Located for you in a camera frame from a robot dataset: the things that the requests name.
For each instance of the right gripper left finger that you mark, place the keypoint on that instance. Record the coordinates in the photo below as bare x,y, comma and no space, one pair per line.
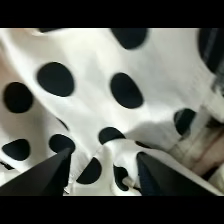
46,178

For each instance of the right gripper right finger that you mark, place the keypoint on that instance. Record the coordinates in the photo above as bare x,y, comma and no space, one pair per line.
163,181

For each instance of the white black-dotted shirt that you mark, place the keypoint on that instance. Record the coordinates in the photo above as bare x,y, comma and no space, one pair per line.
90,110

